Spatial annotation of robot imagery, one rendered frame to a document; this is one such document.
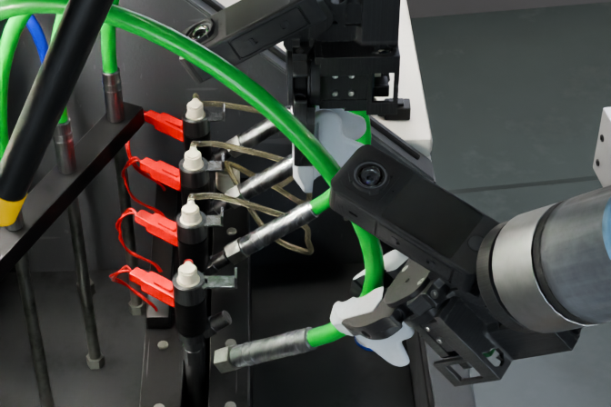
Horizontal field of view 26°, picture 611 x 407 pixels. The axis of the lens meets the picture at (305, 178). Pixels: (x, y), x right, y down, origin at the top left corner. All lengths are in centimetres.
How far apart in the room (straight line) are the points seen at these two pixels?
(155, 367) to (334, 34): 42
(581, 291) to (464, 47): 272
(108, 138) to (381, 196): 52
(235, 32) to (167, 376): 40
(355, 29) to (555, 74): 244
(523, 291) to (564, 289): 3
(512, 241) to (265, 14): 27
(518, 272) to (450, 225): 8
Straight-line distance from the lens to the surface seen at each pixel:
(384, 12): 95
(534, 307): 78
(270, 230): 121
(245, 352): 105
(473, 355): 87
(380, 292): 92
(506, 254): 79
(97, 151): 130
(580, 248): 74
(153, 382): 124
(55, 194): 126
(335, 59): 95
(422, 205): 85
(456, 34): 350
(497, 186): 300
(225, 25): 97
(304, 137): 88
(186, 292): 114
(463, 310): 87
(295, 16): 95
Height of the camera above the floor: 189
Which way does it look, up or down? 39 degrees down
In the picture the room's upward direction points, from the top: straight up
